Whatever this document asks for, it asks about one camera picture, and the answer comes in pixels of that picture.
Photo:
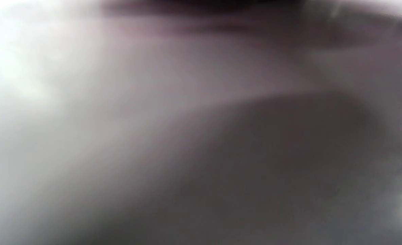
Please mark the person's left hand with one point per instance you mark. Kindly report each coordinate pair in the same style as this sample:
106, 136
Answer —
204, 3

